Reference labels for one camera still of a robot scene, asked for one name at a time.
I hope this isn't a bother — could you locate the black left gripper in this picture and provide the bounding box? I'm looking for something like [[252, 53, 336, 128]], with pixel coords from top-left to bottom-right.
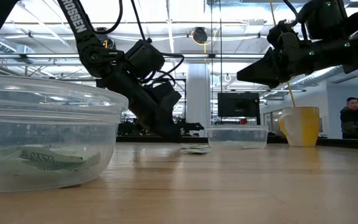
[[97, 73, 182, 141]]

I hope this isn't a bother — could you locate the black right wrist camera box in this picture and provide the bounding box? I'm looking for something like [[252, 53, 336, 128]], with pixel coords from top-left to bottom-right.
[[266, 19, 301, 52]]

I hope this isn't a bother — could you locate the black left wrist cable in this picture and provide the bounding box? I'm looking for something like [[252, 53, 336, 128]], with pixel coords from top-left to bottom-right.
[[141, 52, 185, 86]]

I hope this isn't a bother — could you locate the ceiling cord reel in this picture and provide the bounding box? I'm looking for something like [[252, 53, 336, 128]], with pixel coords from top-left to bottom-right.
[[191, 27, 211, 46]]

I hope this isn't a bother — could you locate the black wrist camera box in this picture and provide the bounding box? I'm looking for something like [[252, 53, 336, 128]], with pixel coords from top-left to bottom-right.
[[149, 81, 182, 116], [266, 19, 301, 52]]

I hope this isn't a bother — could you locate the person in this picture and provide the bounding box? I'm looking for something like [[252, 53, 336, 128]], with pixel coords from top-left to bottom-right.
[[339, 96, 358, 140]]

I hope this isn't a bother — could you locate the round clear plastic container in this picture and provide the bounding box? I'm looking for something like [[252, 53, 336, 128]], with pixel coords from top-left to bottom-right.
[[0, 73, 129, 193]]

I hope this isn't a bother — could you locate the green white sweetener packet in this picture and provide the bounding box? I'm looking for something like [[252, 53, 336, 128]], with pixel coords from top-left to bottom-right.
[[181, 147, 213, 156], [0, 146, 37, 178], [19, 146, 85, 172], [73, 151, 101, 171], [180, 143, 211, 150]]

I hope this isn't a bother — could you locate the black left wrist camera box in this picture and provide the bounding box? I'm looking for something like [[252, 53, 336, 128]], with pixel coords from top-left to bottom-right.
[[149, 81, 182, 116]]

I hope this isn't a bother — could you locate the yellow white ceramic mug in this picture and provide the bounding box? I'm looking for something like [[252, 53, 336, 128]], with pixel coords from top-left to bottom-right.
[[278, 106, 321, 148]]

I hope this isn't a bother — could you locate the black monitor screen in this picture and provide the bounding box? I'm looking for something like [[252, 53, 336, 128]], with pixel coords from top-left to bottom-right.
[[217, 91, 261, 118]]

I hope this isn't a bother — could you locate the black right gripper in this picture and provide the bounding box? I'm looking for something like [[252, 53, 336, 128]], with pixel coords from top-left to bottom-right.
[[236, 42, 329, 90]]

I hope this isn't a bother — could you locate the silver ventilation duct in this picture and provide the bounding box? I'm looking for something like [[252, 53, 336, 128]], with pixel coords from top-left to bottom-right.
[[287, 65, 347, 90]]

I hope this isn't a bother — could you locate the rectangular clear plastic container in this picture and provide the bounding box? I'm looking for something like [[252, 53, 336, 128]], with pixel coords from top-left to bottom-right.
[[204, 124, 270, 150]]

